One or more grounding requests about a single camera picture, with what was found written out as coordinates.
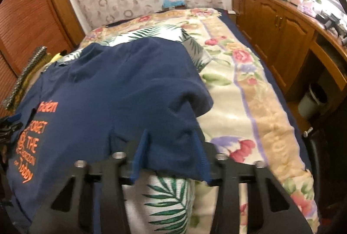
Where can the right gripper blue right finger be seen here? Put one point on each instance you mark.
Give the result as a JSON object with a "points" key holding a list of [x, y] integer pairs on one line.
{"points": [[201, 162]]}

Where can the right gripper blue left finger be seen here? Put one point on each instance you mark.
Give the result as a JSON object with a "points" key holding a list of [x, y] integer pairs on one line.
{"points": [[137, 154]]}

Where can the navy t-shirt orange print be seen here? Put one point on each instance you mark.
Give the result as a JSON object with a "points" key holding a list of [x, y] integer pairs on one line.
{"points": [[90, 107]]}

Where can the palm leaf print sheet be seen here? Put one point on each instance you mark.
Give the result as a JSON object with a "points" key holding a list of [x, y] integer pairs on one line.
{"points": [[171, 197]]}

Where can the floral blanket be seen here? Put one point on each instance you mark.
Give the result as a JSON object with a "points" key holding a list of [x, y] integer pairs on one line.
{"points": [[249, 120]]}

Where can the folded dark patterned cloth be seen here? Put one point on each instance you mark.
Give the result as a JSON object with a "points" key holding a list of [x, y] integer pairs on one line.
{"points": [[39, 60]]}

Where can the wooden louvered wardrobe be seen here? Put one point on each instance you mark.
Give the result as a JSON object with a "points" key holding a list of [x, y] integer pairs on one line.
{"points": [[28, 24]]}

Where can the wooden sideboard cabinet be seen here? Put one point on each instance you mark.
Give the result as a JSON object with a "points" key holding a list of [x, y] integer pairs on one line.
{"points": [[295, 47]]}

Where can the blue item on box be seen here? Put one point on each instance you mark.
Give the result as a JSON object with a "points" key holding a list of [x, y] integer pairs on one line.
{"points": [[173, 3]]}

